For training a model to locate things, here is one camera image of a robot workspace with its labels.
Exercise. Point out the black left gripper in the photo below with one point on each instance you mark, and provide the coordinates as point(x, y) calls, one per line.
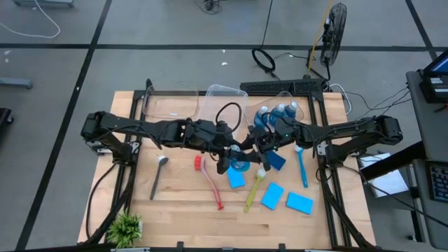
point(206, 134)

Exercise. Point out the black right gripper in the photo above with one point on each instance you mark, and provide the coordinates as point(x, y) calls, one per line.
point(280, 134)

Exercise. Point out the lime green dish brush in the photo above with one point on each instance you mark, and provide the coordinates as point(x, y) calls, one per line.
point(261, 173)

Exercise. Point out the blue kitchen sponge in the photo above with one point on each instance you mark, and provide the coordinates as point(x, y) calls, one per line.
point(300, 203)
point(236, 178)
point(272, 196)
point(279, 161)

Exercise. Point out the blue dish brush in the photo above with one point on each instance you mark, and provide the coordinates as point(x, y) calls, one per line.
point(301, 168)

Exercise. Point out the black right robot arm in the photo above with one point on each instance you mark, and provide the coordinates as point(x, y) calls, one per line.
point(350, 131)

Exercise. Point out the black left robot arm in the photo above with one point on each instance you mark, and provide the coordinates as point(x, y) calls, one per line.
point(140, 126)

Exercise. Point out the deep clear plastic tub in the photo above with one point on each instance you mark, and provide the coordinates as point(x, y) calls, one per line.
point(224, 98)

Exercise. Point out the black perforated crossbeam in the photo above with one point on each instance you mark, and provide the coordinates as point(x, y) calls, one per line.
point(280, 86)

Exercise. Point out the shallow clear plastic bin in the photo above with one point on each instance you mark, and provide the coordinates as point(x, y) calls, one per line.
point(171, 105)

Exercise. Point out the black table edge clamp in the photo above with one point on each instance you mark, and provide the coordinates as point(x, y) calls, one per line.
point(180, 245)
point(280, 246)

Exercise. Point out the small green plant white pot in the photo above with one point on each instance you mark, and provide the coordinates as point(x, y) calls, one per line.
point(124, 229)

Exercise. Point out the white paper sheet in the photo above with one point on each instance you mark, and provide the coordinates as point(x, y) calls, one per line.
point(388, 182)

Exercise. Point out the black floor fan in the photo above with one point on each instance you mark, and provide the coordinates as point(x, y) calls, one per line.
point(334, 35)

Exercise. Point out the gray side desk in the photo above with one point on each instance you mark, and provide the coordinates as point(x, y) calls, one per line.
point(427, 133)

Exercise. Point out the black keyboard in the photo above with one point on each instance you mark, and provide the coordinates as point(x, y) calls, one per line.
point(439, 182)

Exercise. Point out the black box device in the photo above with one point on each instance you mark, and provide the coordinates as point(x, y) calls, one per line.
point(434, 89)

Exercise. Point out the laptop with blue screen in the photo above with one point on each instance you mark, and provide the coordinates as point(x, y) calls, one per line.
point(441, 64)

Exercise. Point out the gray furniture foot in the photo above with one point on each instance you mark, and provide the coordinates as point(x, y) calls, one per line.
point(15, 83)

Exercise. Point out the black caster wheel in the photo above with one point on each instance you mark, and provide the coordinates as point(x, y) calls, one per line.
point(4, 117)

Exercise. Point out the gray cart base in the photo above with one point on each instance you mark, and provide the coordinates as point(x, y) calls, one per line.
point(43, 3)

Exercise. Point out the black aluminium table frame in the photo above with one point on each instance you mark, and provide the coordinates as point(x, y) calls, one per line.
point(324, 189)

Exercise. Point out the silver metal bracket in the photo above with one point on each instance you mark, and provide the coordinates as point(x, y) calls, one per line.
point(131, 249)

